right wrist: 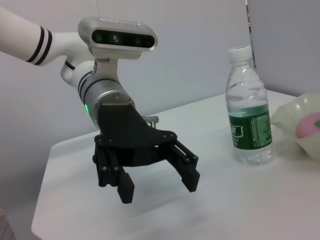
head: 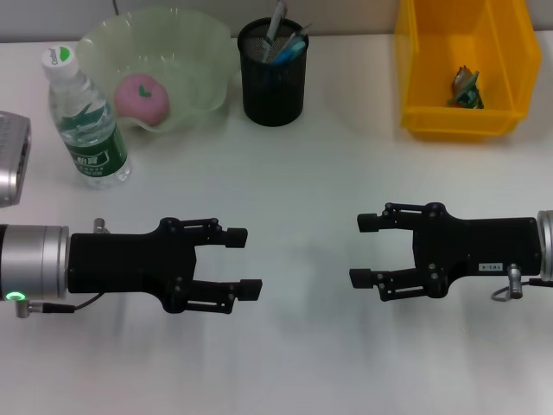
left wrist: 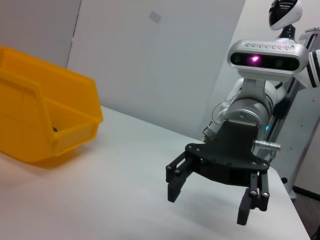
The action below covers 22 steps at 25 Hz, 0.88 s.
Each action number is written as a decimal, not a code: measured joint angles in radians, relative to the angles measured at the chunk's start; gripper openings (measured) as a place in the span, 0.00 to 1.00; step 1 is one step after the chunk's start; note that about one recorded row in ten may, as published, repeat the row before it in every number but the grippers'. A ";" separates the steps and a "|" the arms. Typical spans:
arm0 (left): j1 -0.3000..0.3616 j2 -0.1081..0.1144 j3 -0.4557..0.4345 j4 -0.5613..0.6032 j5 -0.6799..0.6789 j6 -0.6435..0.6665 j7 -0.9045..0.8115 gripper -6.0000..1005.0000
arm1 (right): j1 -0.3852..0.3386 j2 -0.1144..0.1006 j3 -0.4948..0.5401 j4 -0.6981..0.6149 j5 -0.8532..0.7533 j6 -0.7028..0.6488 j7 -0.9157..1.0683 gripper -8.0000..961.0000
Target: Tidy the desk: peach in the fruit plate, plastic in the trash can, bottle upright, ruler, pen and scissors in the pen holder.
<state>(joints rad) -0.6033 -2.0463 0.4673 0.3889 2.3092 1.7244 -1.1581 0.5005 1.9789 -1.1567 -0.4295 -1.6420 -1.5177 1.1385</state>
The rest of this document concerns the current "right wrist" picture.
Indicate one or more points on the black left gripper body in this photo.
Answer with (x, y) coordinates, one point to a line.
(125, 135)

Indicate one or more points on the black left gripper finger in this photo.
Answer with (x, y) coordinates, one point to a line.
(110, 172)
(187, 170)

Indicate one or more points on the clear green-label water bottle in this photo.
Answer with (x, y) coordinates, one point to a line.
(247, 112)

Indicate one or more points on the pink toy peach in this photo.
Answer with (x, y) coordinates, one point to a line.
(308, 126)

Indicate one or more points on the translucent green fruit bowl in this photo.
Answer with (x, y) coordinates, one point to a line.
(287, 120)

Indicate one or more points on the silver connector stud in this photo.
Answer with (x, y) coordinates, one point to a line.
(151, 120)

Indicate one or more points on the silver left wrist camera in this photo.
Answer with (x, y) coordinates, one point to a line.
(117, 37)

